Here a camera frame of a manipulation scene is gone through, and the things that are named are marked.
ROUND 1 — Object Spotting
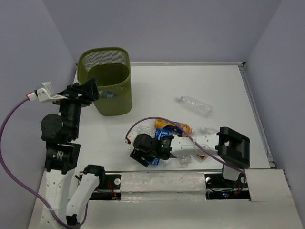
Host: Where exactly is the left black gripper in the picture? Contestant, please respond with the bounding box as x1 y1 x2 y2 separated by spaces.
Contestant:
54 74 101 136

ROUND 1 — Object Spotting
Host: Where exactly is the blue label bottle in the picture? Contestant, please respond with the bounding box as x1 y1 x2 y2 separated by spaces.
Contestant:
128 146 170 167
136 125 183 140
99 90 117 99

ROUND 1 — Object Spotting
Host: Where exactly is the orange label bottle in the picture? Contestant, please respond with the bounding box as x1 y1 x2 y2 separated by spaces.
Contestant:
154 119 193 135

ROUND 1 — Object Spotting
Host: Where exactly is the black cap clear bottle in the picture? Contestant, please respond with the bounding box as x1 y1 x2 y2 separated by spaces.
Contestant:
177 156 192 167

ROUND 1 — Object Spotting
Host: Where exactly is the red label bottle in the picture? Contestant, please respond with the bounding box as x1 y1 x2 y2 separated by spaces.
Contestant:
198 154 206 159

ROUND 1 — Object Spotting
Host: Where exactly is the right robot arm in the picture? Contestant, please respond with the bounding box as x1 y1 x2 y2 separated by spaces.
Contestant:
125 127 250 187

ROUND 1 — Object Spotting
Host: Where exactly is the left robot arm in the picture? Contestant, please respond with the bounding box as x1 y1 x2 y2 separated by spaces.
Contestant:
35 78 105 229

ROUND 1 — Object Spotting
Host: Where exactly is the green mesh waste bin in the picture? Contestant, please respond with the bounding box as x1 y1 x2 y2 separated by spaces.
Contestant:
77 47 132 116

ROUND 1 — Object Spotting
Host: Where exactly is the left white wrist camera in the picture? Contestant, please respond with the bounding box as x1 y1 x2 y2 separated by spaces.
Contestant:
26 82 68 103

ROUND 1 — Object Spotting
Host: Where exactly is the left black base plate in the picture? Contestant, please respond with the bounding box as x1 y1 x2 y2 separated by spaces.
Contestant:
90 173 122 201

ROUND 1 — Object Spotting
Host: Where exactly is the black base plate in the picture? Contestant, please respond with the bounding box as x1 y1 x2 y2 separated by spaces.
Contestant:
205 173 250 200
90 173 122 201

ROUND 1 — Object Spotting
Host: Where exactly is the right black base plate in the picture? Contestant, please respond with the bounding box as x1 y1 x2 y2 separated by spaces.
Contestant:
205 173 250 200

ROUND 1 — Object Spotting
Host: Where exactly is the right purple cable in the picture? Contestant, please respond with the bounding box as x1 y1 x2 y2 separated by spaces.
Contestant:
125 116 247 184

